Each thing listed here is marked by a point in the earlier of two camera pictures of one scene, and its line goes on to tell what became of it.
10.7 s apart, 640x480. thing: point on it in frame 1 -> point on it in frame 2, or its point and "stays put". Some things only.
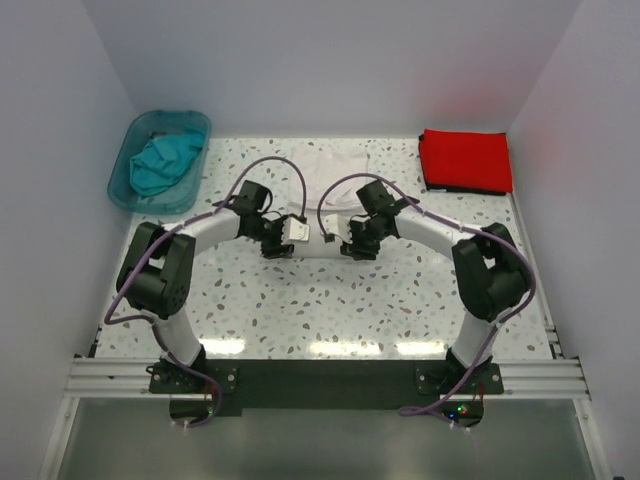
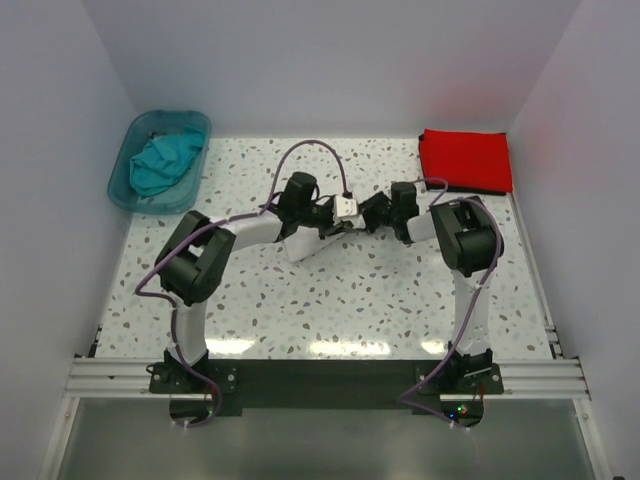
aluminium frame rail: [128, 378] stays put
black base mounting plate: [199, 389] stays put
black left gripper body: [268, 233] -> [319, 218]
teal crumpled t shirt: [162, 161] stays put
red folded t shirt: [478, 159] stays put
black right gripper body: [365, 239] -> [376, 213]
